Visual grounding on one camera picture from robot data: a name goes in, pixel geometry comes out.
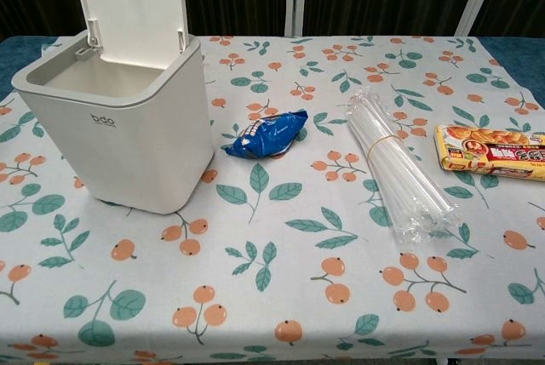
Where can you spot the white plastic bin lid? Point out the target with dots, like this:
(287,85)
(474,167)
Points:
(136,7)

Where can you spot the blue snack packet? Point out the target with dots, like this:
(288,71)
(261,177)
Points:
(269,135)

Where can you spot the floral fruit print tablecloth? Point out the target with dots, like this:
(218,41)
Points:
(272,263)

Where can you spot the tan rubber band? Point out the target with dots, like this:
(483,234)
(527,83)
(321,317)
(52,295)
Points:
(383,147)

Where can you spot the bundle of clear wrapped straws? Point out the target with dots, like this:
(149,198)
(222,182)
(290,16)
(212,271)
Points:
(391,161)

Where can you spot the white plastic trash bin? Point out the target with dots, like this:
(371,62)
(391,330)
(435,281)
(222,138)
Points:
(127,135)

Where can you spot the yellow snack package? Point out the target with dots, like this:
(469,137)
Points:
(494,150)

